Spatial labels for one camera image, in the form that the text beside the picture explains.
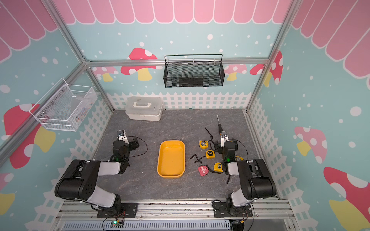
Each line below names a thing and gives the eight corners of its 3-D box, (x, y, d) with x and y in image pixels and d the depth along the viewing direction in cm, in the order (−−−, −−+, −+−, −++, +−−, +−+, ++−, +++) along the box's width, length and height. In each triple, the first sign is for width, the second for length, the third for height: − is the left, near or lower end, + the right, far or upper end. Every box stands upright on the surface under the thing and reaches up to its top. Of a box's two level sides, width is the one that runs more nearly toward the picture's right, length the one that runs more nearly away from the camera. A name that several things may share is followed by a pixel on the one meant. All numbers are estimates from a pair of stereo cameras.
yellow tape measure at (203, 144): (199, 148, 100) (199, 146, 97) (199, 142, 103) (199, 139, 100) (208, 148, 100) (208, 146, 97) (207, 142, 103) (208, 139, 100)
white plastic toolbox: (128, 121, 115) (122, 110, 105) (134, 106, 127) (129, 94, 116) (160, 121, 115) (157, 110, 105) (163, 106, 127) (161, 94, 116)
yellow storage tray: (156, 179, 87) (154, 175, 82) (161, 145, 102) (159, 140, 97) (185, 179, 87) (184, 175, 82) (185, 145, 102) (185, 140, 97)
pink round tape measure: (198, 175, 88) (198, 174, 86) (198, 167, 91) (198, 165, 90) (208, 175, 88) (208, 174, 86) (207, 167, 91) (208, 165, 90)
